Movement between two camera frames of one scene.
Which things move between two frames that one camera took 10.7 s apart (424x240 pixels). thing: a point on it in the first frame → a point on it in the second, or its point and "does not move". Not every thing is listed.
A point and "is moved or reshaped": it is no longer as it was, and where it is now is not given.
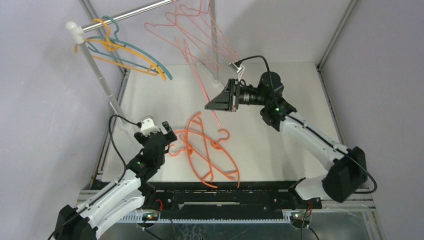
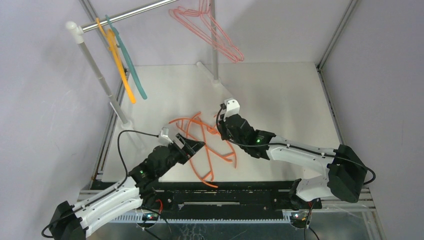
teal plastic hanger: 121,50 → 126,60
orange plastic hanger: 215,144 → 200,135
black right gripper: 233,96 → 224,127
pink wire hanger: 174,29 → 202,24
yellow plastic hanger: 121,56 is moved or reshaped
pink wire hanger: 188,53 → 202,23
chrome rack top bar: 89,27 does not move
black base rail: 270,197 does not move
